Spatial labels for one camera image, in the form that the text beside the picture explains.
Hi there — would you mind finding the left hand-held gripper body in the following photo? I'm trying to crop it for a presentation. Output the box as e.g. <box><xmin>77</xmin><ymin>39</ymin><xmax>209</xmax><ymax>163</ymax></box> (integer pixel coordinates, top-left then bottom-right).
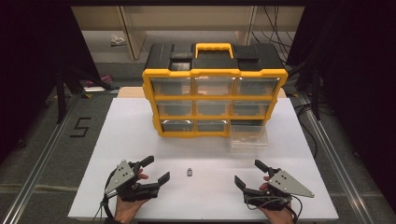
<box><xmin>105</xmin><ymin>160</ymin><xmax>162</xmax><ymax>203</ymax></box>

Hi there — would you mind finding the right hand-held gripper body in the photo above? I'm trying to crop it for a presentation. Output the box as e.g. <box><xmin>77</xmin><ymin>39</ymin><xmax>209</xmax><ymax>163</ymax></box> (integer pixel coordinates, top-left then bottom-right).
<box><xmin>243</xmin><ymin>167</ymin><xmax>316</xmax><ymax>211</ymax></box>

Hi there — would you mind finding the clear plastic drawer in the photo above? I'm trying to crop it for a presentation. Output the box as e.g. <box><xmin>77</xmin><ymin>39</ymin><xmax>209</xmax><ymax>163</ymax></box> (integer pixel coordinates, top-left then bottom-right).
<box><xmin>229</xmin><ymin>119</ymin><xmax>270</xmax><ymax>149</ymax></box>

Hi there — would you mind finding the person's right hand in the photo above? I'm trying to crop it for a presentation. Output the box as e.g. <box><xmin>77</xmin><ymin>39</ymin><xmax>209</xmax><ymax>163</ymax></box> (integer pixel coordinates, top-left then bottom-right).
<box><xmin>259</xmin><ymin>175</ymin><xmax>295</xmax><ymax>224</ymax></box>

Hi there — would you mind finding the person's left hand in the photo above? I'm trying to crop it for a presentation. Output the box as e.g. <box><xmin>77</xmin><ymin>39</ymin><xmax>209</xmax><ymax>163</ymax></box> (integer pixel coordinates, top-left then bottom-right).
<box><xmin>113</xmin><ymin>168</ymin><xmax>150</xmax><ymax>224</ymax></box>

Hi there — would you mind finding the row of closed transparent bins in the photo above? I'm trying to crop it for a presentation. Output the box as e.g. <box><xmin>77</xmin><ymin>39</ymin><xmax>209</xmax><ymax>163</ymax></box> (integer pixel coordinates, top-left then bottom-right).
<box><xmin>150</xmin><ymin>76</ymin><xmax>280</xmax><ymax>133</ymax></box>

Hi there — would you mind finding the light wooden board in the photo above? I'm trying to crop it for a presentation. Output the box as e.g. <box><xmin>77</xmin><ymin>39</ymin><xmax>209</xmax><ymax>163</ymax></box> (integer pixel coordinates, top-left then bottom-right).
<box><xmin>117</xmin><ymin>86</ymin><xmax>288</xmax><ymax>100</ymax></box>

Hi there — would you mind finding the yellow black organizer cabinet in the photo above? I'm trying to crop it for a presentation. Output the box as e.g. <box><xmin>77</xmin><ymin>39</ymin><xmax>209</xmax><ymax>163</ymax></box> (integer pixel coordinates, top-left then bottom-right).
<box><xmin>141</xmin><ymin>42</ymin><xmax>290</xmax><ymax>139</ymax></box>

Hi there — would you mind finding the pink object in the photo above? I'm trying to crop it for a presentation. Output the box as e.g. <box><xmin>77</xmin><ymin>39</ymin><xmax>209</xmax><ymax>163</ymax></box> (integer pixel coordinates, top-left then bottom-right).
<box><xmin>86</xmin><ymin>74</ymin><xmax>113</xmax><ymax>88</ymax></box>

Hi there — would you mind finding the black metal stand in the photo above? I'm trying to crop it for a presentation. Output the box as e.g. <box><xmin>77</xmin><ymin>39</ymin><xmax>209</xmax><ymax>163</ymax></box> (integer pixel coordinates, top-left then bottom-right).
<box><xmin>55</xmin><ymin>60</ymin><xmax>120</xmax><ymax>125</ymax></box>

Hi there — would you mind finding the white crumpled cloth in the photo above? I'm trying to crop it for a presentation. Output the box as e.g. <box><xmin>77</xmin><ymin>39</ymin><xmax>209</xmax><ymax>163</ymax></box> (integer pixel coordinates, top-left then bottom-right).
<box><xmin>109</xmin><ymin>34</ymin><xmax>128</xmax><ymax>48</ymax></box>

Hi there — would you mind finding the beige wooden furniture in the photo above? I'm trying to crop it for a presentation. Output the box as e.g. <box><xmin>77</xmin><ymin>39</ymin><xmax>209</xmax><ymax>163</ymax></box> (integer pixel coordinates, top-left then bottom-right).
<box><xmin>71</xmin><ymin>5</ymin><xmax>305</xmax><ymax>61</ymax></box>

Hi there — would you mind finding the dark curtain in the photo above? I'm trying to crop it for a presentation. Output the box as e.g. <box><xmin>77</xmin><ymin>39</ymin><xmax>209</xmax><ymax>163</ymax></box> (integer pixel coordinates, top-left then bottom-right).
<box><xmin>285</xmin><ymin>0</ymin><xmax>396</xmax><ymax>204</ymax></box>
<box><xmin>0</xmin><ymin>0</ymin><xmax>105</xmax><ymax>164</ymax></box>

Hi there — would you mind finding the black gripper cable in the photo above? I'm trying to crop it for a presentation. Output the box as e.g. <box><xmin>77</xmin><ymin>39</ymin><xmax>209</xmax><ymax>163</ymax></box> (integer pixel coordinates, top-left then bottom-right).
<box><xmin>245</xmin><ymin>193</ymin><xmax>304</xmax><ymax>224</ymax></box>
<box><xmin>92</xmin><ymin>169</ymin><xmax>119</xmax><ymax>222</ymax></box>

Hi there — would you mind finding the metal floor rail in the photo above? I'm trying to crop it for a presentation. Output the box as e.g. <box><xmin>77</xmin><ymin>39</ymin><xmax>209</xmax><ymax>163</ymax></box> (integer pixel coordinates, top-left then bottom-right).
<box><xmin>297</xmin><ymin>92</ymin><xmax>376</xmax><ymax>224</ymax></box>
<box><xmin>0</xmin><ymin>92</ymin><xmax>82</xmax><ymax>224</ymax></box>

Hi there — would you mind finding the bundle of hanging black cables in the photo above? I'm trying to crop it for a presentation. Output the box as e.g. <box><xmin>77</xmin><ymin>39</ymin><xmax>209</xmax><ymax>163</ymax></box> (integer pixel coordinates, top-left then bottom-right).
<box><xmin>251</xmin><ymin>5</ymin><xmax>297</xmax><ymax>64</ymax></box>

